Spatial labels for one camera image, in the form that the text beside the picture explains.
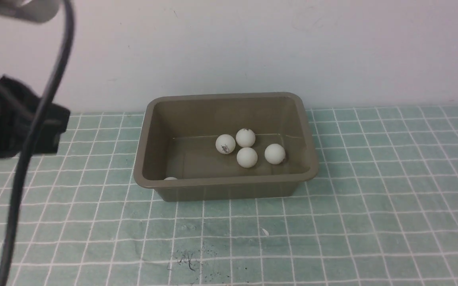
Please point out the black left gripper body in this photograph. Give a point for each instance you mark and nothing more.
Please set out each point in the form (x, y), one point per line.
(14, 126)

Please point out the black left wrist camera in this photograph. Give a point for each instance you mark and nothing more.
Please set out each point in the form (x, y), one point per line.
(35, 11)

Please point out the olive green plastic bin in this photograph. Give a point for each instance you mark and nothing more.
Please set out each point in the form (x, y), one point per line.
(178, 140)

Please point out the green checkered tablecloth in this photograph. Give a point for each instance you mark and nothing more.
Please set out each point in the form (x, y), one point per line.
(382, 211)

